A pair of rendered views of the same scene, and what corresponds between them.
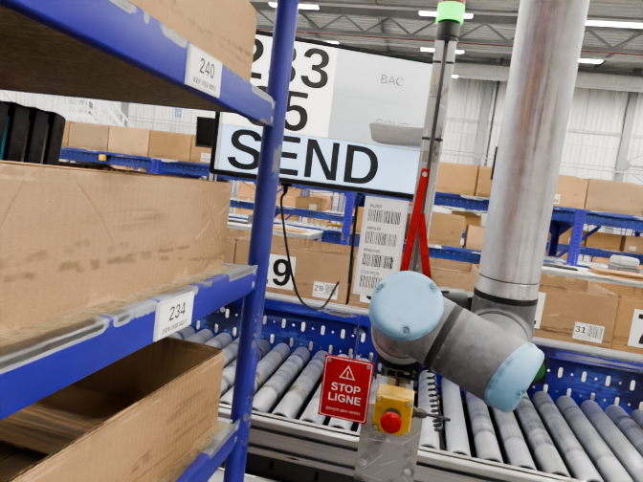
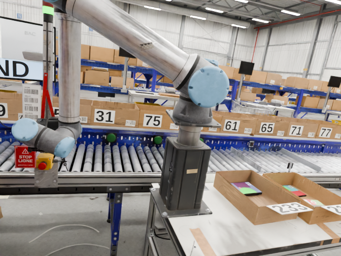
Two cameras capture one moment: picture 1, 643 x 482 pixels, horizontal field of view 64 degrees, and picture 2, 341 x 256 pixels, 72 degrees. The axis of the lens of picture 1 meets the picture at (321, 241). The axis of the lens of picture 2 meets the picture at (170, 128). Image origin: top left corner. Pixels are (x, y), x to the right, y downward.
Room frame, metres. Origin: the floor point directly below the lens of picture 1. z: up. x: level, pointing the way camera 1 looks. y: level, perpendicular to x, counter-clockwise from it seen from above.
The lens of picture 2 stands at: (-0.37, -0.20, 1.41)
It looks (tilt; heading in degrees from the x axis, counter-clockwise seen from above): 14 degrees down; 332
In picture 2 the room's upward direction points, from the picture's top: 8 degrees clockwise
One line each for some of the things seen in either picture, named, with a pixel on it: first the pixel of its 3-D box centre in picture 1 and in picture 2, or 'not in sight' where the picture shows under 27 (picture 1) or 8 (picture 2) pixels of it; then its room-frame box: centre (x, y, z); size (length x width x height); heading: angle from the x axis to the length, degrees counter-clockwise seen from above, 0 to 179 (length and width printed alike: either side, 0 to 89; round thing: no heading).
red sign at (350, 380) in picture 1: (360, 391); (31, 157); (1.01, -0.12, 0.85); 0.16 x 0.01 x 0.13; 79
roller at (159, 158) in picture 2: not in sight; (160, 160); (1.15, -0.96, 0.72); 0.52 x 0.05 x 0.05; 169
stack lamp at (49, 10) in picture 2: (451, 6); (48, 7); (1.03, -0.19, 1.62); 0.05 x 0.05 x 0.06
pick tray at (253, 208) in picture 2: not in sight; (252, 193); (0.46, -1.22, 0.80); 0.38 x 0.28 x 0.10; 175
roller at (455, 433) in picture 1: (454, 414); (78, 158); (1.26, -0.39, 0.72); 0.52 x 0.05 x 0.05; 169
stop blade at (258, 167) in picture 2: not in sight; (243, 160); (1.01, -1.69, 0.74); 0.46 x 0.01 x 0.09; 169
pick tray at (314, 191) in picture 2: not in sight; (301, 194); (0.37, -1.52, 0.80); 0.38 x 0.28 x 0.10; 172
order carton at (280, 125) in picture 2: not in sight; (263, 125); (1.37, -2.25, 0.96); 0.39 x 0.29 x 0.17; 79
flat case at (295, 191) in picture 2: not in sight; (286, 191); (0.47, -1.54, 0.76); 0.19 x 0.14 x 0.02; 87
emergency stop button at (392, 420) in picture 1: (391, 420); (42, 165); (0.92, -0.17, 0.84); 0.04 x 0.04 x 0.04; 79
